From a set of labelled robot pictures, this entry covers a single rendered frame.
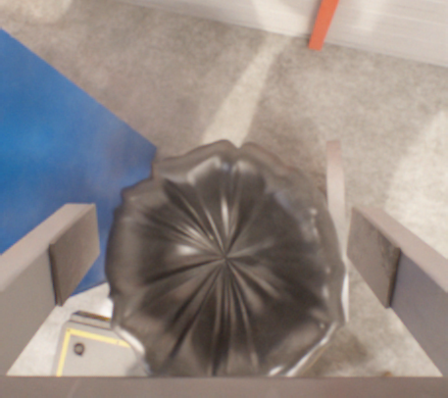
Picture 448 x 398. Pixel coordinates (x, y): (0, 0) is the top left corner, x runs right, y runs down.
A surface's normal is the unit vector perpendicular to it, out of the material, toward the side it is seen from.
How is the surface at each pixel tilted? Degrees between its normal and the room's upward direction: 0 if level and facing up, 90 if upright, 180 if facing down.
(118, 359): 0
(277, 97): 0
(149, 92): 0
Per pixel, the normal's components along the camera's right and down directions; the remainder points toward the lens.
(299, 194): -0.07, 0.08
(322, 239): -0.26, -0.15
